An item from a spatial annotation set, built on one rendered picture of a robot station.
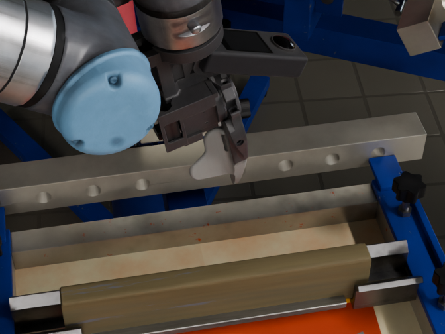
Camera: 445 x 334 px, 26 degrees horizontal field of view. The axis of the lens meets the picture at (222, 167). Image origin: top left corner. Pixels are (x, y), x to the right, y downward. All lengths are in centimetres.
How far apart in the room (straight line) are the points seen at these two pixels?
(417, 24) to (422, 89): 174
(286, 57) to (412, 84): 224
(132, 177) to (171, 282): 22
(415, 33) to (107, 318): 59
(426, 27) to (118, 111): 81
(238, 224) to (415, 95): 184
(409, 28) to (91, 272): 56
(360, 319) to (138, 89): 69
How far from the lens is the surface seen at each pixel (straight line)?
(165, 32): 83
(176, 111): 89
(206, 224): 132
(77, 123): 65
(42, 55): 64
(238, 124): 92
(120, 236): 131
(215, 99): 91
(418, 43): 142
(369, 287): 121
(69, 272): 133
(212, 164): 97
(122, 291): 116
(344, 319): 127
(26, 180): 133
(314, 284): 121
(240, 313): 122
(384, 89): 311
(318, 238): 135
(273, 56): 91
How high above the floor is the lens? 197
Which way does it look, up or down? 44 degrees down
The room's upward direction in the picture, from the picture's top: straight up
